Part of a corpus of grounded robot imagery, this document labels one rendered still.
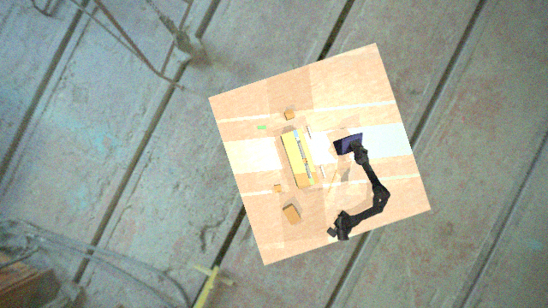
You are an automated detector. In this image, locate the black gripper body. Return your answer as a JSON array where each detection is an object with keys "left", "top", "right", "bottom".
[{"left": 327, "top": 210, "right": 350, "bottom": 238}]

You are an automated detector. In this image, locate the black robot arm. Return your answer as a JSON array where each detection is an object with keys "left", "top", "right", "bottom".
[{"left": 336, "top": 139, "right": 390, "bottom": 241}]

